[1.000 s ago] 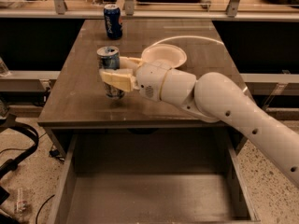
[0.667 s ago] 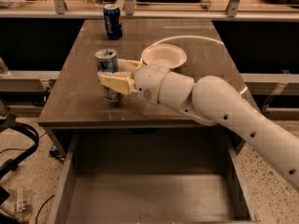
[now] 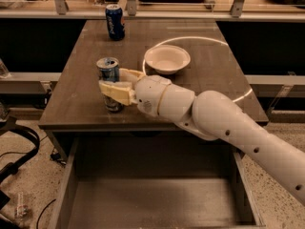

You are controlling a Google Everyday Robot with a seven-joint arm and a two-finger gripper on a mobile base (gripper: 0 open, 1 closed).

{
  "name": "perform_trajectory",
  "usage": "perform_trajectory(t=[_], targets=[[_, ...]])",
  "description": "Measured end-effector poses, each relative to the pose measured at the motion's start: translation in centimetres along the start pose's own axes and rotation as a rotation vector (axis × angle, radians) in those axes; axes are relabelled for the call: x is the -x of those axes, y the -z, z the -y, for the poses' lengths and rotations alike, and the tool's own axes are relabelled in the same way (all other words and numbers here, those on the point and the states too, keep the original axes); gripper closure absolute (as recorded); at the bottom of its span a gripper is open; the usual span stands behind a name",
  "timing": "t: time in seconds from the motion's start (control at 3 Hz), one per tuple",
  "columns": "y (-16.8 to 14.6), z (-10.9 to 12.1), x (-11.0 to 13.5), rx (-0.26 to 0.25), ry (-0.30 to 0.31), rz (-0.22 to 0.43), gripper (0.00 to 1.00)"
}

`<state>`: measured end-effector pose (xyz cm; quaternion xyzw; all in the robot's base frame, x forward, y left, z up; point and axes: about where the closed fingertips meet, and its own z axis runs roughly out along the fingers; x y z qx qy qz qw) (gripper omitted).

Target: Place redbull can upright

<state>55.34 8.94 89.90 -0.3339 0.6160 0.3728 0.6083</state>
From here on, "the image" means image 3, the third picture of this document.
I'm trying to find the white paper bowl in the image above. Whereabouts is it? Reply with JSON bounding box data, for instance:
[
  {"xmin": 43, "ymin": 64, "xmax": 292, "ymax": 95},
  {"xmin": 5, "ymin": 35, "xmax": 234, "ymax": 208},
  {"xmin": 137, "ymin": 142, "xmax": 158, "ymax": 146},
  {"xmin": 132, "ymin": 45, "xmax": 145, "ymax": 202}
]
[{"xmin": 144, "ymin": 45, "xmax": 191, "ymax": 75}]

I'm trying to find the Red Bull can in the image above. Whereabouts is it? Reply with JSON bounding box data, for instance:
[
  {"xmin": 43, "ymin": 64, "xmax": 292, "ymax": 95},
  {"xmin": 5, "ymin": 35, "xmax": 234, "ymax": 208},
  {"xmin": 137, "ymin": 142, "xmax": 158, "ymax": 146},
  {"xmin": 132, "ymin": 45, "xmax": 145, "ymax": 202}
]
[{"xmin": 96, "ymin": 57, "xmax": 123, "ymax": 113}]

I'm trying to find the black cable on floor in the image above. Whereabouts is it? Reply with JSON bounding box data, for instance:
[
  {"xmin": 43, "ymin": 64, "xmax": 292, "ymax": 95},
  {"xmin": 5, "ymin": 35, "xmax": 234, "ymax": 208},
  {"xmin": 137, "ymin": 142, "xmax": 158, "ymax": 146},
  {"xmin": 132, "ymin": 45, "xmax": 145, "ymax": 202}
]
[{"xmin": 35, "ymin": 198, "xmax": 57, "ymax": 229}]

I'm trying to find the black strap on floor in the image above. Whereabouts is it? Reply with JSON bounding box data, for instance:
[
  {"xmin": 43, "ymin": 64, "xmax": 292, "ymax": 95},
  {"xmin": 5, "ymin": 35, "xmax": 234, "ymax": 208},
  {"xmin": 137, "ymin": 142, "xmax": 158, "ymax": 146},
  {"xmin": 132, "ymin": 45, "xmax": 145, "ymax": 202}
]
[{"xmin": 0, "ymin": 124, "xmax": 41, "ymax": 183}]

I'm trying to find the metal rail frame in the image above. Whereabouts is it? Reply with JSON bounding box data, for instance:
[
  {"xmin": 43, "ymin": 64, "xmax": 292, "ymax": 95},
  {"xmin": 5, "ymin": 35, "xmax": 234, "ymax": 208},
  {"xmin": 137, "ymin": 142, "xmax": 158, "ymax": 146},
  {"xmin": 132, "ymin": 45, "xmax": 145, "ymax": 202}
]
[{"xmin": 0, "ymin": 0, "xmax": 305, "ymax": 22}]

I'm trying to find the clear plastic piece on floor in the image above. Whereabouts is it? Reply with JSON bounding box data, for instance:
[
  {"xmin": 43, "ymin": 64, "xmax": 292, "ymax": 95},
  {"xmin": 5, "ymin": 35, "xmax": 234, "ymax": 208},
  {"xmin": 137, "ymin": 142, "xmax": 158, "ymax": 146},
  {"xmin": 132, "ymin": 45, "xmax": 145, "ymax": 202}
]
[{"xmin": 15, "ymin": 192, "xmax": 29, "ymax": 219}]

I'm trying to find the blue Pepsi can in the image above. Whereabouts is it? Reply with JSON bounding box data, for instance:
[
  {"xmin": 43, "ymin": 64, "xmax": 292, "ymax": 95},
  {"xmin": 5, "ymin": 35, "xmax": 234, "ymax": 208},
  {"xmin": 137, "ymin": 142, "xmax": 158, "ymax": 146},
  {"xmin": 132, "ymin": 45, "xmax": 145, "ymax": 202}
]
[{"xmin": 105, "ymin": 4, "xmax": 125, "ymax": 40}]

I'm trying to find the grey open drawer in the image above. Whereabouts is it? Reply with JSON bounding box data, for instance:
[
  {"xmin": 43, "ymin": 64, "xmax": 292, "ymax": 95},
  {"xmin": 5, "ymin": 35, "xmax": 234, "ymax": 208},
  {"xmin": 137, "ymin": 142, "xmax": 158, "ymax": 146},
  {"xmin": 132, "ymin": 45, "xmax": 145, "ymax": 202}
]
[{"xmin": 48, "ymin": 132, "xmax": 265, "ymax": 229}]

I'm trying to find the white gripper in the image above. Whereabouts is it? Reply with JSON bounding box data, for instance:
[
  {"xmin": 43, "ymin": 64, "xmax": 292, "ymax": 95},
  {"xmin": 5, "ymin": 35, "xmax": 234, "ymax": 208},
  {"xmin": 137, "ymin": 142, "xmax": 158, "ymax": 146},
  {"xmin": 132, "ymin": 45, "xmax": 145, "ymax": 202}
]
[{"xmin": 98, "ymin": 68, "xmax": 172, "ymax": 116}]

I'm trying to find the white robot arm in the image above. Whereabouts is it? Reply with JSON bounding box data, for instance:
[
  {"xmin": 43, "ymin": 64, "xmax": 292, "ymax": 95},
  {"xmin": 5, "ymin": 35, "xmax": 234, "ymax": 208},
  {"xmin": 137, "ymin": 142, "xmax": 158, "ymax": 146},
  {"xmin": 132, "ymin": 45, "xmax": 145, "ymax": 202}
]
[{"xmin": 98, "ymin": 69, "xmax": 305, "ymax": 204}]

